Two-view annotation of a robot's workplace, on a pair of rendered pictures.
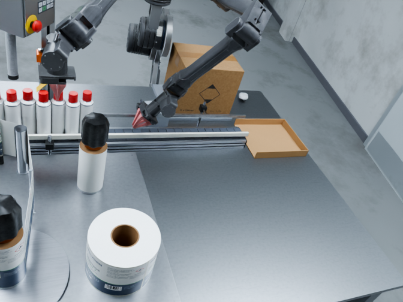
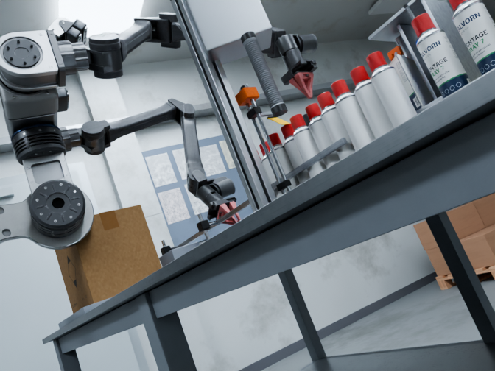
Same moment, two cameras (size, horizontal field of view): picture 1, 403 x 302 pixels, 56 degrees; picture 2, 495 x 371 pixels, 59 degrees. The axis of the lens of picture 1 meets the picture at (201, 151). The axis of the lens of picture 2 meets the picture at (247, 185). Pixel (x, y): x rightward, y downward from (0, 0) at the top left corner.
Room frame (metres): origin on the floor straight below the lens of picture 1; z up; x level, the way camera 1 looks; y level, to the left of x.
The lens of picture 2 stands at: (1.39, 1.66, 0.76)
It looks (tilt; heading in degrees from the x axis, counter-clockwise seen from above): 11 degrees up; 262
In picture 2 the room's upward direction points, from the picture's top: 22 degrees counter-clockwise
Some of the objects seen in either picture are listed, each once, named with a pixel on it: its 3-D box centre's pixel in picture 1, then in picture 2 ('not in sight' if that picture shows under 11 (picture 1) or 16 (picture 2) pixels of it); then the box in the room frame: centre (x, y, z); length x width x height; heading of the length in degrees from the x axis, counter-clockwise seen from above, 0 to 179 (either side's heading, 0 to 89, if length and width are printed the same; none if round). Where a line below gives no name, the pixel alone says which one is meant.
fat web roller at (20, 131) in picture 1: (21, 150); not in sight; (0.88, 0.57, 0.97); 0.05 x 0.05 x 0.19
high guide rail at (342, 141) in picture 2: (134, 115); (224, 218); (1.29, 0.32, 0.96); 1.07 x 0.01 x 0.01; 121
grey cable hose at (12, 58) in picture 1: (11, 51); (264, 73); (1.12, 0.74, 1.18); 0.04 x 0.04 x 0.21
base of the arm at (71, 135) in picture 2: not in sight; (66, 139); (1.71, 0.14, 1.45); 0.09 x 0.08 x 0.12; 110
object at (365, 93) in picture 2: not in sight; (376, 110); (0.95, 0.82, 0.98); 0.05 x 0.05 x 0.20
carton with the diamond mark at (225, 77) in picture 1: (201, 80); (107, 261); (1.71, 0.11, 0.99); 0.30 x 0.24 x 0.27; 119
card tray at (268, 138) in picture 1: (270, 137); not in sight; (1.62, -0.31, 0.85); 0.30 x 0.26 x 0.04; 121
